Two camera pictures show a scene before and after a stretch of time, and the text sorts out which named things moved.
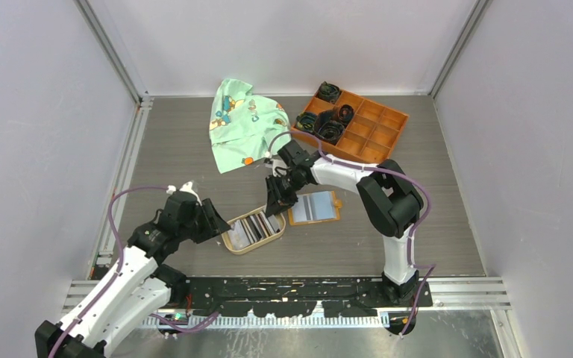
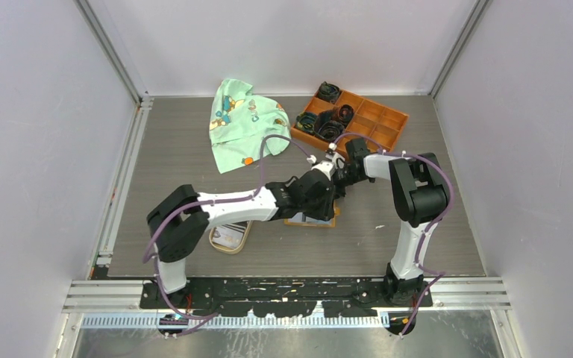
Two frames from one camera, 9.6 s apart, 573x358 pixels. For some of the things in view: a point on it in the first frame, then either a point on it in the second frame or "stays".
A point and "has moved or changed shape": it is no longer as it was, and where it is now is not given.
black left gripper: (214, 224) -> (326, 211)
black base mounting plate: (270, 296) stays
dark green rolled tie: (328, 92) stays
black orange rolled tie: (345, 113) stays
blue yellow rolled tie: (306, 121) stays
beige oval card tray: (251, 229) has moved or changed shape
